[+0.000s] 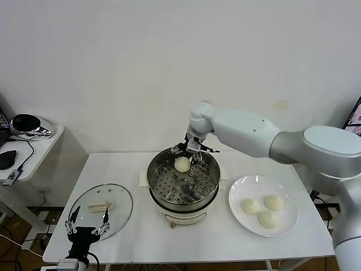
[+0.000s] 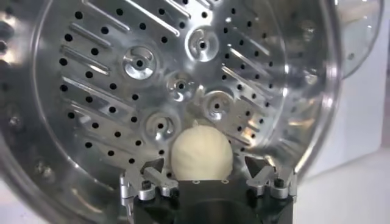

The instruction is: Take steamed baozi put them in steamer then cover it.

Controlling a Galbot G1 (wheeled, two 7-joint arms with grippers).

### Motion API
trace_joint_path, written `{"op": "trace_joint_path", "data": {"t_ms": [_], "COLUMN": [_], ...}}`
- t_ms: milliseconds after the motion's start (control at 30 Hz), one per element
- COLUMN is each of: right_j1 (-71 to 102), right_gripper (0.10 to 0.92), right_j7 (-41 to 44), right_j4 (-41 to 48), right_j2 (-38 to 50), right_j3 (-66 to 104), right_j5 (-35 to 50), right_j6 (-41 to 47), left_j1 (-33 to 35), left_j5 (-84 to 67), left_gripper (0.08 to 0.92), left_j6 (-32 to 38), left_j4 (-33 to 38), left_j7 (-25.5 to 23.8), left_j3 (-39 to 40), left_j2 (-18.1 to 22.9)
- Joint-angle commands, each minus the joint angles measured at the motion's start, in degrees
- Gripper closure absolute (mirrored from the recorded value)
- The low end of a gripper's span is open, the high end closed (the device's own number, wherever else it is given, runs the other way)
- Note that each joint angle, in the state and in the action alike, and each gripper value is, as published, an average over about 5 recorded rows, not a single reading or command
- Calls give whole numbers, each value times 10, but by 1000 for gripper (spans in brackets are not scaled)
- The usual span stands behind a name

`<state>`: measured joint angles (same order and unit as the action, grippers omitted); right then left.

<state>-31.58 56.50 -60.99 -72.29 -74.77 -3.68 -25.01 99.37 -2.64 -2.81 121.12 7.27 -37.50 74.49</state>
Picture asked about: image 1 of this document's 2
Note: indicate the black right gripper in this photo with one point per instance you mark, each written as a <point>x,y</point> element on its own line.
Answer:
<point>187,142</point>

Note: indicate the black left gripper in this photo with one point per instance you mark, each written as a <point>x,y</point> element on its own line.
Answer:
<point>81,240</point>

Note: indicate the white steamed baozi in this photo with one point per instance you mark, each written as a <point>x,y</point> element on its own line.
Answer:
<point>268,219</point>
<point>273,202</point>
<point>251,206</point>
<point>182,165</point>

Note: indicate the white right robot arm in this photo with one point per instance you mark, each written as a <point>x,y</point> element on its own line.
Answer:
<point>242,127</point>

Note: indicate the steel perforated steamer basket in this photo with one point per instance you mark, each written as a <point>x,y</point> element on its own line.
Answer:
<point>197,192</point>

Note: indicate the cream electric cooker base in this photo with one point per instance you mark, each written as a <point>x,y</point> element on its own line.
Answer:
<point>183,217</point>

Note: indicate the white round plate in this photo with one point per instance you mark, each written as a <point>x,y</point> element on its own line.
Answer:
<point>253,186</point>

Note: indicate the white side table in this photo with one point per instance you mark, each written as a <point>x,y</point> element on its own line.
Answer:
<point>42,152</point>

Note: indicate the grey usb adapter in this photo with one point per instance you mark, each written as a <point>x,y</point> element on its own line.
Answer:
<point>12,177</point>

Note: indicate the black computer mouse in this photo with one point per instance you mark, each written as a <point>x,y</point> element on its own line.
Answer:
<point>7,159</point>

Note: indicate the shiny chrome dome device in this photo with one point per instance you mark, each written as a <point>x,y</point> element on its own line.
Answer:
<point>28,125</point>

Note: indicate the laptop with grey lid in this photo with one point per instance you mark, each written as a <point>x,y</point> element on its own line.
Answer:
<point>2,132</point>

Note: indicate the dark laptop with lit screen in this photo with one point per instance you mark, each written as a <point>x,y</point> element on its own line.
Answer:
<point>354,115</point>

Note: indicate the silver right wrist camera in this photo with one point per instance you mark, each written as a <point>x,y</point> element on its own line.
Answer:
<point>194,146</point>

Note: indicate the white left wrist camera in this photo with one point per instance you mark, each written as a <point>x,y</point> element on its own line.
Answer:
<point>67,265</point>

